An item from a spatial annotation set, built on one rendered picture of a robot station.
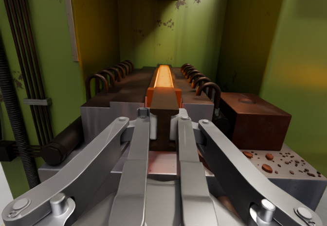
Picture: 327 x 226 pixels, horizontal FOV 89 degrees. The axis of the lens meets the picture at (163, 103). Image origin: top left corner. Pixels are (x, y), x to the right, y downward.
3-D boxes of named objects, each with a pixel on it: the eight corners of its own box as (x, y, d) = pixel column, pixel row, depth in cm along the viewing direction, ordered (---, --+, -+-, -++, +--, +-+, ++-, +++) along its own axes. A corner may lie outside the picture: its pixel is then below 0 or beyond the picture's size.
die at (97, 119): (207, 148, 27) (215, 99, 24) (84, 144, 27) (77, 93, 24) (182, 86, 67) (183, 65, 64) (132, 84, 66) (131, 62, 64)
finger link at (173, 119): (170, 113, 16) (178, 113, 16) (169, 92, 22) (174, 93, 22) (169, 140, 17) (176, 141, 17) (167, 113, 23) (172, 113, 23)
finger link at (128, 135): (148, 143, 15) (115, 142, 15) (152, 118, 20) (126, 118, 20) (148, 128, 14) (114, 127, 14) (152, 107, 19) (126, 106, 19)
